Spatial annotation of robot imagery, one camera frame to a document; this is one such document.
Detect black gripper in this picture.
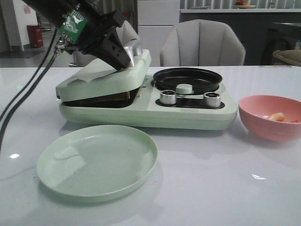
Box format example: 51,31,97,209
63,9,131,70

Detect mint green sandwich maker lid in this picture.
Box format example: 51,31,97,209
55,49,151,102

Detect bread slice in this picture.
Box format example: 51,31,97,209
79,91,130,102

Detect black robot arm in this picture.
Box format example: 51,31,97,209
25,0,131,70

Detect shrimp in bowl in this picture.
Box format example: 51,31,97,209
268,113,285,121

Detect left grey upholstered chair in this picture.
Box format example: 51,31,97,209
68,20,140,67

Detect grey upholstered chair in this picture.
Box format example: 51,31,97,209
160,19,246,66
68,20,140,67

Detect green circuit board left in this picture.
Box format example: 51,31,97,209
59,10,88,44

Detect white refrigerator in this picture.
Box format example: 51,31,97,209
137,0,180,67

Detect mint green sandwich maker base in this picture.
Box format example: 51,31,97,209
59,74,238,130

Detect left silver control knob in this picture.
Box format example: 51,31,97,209
159,90,177,105

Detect silver control knob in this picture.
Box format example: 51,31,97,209
202,92,221,108
159,90,177,105

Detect red trash bin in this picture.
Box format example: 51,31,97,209
27,24,44,48

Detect right grey upholstered chair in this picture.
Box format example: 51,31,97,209
160,19,246,66

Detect mint green round plate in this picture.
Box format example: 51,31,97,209
37,125,158,203

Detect right silver control knob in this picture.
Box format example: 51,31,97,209
202,92,221,108

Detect fruit plate on counter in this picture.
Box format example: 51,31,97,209
233,0,256,9

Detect dark kitchen counter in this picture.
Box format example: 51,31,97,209
180,8,301,65

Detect pink bowl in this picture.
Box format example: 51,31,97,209
238,95,301,142

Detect beige sofa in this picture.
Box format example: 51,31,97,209
273,49,301,66

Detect black cables gripper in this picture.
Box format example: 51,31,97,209
0,28,64,151

